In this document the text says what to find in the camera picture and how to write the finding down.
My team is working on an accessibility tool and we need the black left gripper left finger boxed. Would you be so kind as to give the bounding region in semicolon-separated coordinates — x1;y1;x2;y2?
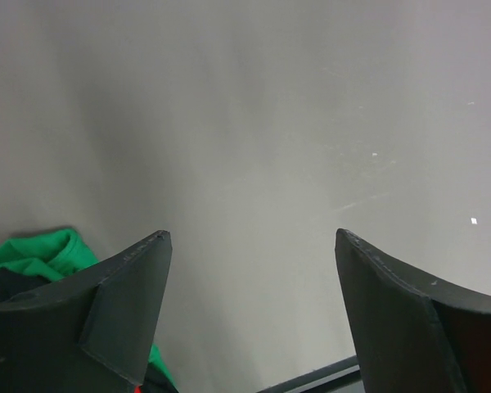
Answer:
0;230;173;393

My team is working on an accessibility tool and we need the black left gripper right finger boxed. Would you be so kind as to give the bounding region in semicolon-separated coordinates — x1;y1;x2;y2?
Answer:
335;229;491;392

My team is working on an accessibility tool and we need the green folded t shirt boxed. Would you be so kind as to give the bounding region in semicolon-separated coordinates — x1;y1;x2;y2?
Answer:
0;227;180;393

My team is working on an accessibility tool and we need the black folded t shirt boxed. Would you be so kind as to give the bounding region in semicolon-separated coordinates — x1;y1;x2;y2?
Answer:
0;268;49;302

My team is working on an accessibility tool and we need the black table edge rail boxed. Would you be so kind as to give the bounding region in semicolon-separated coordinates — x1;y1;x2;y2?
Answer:
259;356;365;393

